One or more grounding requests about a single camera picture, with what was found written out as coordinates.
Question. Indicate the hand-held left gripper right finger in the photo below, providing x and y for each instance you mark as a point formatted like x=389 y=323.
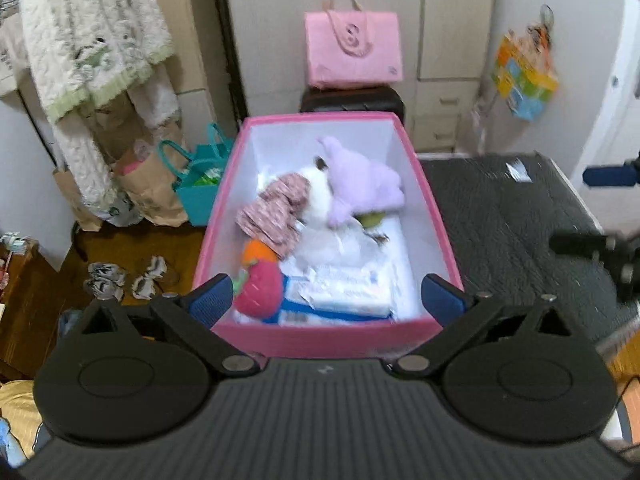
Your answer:
x=442 y=300

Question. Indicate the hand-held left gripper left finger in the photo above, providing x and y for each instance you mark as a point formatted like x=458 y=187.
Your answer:
x=212 y=297

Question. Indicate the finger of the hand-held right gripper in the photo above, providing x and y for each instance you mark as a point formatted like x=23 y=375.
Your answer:
x=607 y=176
x=575 y=244

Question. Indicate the pink strawberry plush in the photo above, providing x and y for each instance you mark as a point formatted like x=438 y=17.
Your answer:
x=257 y=290

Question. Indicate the orange ball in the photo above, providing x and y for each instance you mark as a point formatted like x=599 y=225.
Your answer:
x=257 y=252

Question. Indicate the blue wipes packet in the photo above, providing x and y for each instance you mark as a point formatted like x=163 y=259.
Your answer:
x=292 y=316

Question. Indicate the white wipes packet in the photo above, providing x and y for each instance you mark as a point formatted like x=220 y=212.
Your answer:
x=345 y=290

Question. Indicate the pink floral cloth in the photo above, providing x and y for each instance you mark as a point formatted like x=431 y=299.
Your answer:
x=272 y=210

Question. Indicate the green sponge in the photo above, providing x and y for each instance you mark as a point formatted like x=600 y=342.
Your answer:
x=371 y=219

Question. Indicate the pink cardboard box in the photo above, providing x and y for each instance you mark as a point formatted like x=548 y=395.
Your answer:
x=325 y=342

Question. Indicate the white mesh bath pouf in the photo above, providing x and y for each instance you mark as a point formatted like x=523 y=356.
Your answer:
x=330 y=247

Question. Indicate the beige sandal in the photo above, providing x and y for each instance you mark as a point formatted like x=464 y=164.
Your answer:
x=156 y=266
x=145 y=285

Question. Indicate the white door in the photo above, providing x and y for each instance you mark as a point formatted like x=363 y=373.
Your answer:
x=605 y=110

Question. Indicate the teal tote bag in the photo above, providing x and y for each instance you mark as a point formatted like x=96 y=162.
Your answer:
x=197 y=205

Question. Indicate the white plastic bag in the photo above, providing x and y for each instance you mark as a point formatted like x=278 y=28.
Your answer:
x=122 y=212

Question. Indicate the colourful hanging bag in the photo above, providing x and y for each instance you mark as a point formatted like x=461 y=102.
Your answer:
x=522 y=85

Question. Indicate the wide brown paper bag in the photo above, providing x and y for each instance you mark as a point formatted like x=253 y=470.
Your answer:
x=150 y=185

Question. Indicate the blue denim cloth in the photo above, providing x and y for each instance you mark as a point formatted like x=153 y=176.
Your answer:
x=67 y=322

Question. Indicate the wooden nightstand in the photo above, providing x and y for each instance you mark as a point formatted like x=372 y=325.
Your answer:
x=30 y=310

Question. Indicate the cream fluffy pants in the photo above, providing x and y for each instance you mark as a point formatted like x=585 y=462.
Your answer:
x=80 y=160

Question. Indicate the small white packets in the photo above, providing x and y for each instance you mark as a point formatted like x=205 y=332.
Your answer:
x=12 y=244

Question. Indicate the black suitcase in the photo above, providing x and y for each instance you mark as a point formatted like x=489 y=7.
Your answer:
x=350 y=102

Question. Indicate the beige wardrobe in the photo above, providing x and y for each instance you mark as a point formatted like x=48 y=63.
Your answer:
x=450 y=20

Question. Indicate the yellow blanket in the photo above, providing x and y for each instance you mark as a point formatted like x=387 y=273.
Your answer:
x=20 y=410

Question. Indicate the pink tote bag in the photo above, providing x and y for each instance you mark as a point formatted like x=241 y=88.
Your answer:
x=350 y=60

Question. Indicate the cream fluffy cardigan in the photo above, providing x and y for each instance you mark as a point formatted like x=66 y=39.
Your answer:
x=75 y=35

